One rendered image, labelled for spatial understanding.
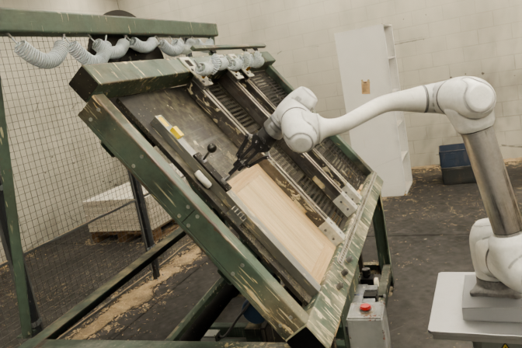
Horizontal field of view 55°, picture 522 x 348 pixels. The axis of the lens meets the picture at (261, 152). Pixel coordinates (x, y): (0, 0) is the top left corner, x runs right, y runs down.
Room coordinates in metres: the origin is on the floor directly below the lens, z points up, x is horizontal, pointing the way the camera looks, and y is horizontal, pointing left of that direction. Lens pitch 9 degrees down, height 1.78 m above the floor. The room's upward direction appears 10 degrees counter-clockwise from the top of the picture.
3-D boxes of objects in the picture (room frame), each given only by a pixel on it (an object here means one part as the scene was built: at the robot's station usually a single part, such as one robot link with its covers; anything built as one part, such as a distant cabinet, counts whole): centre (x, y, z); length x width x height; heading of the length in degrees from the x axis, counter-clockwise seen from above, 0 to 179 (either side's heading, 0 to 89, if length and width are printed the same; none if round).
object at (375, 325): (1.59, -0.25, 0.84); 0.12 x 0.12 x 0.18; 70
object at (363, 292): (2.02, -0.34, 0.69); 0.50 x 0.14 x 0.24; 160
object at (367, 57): (6.24, -1.50, 1.03); 0.61 x 0.58 x 2.05; 154
